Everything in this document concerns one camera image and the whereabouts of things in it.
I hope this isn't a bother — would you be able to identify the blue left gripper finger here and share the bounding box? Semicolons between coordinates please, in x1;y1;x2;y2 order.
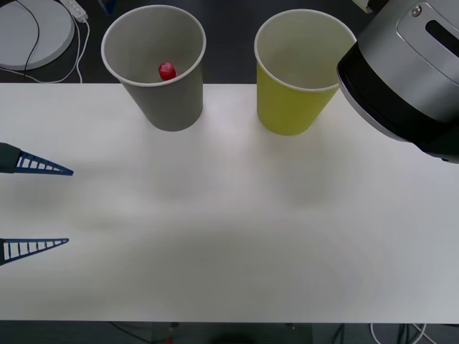
0;142;75;176
0;237;70;267

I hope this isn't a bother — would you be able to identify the clear bottle with red cap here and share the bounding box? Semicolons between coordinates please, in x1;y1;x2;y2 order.
158;61;178;82

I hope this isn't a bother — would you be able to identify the white round disc base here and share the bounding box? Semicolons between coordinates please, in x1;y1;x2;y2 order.
0;0;76;72

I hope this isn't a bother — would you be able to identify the white power strip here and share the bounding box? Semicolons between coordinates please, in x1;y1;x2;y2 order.
59;0;89;23

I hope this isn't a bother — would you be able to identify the grey plastic waste bin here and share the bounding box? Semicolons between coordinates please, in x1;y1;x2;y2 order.
100;5;207;133

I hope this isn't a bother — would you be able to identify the yellow-green plastic waste bin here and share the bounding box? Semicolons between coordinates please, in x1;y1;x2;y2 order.
253;9;359;137

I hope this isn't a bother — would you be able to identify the white power strip cable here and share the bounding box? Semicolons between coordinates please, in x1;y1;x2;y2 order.
0;19;91;85

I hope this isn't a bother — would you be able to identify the thin black cable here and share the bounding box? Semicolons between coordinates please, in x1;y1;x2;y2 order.
16;0;41;71

